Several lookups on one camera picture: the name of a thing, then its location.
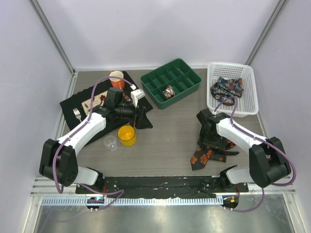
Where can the green divided organizer tray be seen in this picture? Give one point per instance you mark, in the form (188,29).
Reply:
(176,73)

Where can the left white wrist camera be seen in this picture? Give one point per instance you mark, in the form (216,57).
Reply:
(136,95)

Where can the square floral ceramic plate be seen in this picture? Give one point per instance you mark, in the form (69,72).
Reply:
(97,100)

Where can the aluminium frame rail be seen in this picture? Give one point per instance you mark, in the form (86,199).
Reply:
(45,187)

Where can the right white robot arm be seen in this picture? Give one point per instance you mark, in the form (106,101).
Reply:
(267,161)

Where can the clear plastic cup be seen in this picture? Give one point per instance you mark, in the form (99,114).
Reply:
(110,142)

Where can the yellow plastic mug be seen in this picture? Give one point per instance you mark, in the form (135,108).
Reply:
(127,135)

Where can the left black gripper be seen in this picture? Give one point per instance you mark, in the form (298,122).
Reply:
(141,114)

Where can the orange ceramic mug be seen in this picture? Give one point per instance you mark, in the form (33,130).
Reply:
(117,79)

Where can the silver fork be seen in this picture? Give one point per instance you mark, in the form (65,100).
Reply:
(77,114)

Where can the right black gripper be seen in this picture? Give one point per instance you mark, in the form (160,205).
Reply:
(219,144)

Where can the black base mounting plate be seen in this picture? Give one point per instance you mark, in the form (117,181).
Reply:
(164,187)

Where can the white plastic basket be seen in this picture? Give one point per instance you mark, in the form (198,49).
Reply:
(248,103)

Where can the blue floral tie in basket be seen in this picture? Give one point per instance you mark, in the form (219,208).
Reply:
(225,89)

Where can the black orange floral tie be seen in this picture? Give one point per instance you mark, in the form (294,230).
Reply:
(206,152)

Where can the black cloth placemat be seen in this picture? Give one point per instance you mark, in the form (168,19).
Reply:
(76,101)

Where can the rolled tie in tray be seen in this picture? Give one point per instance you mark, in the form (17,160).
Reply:
(169,92)

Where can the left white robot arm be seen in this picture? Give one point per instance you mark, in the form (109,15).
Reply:
(59,157)

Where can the white slotted cable duct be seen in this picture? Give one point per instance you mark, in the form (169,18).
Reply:
(91,201)

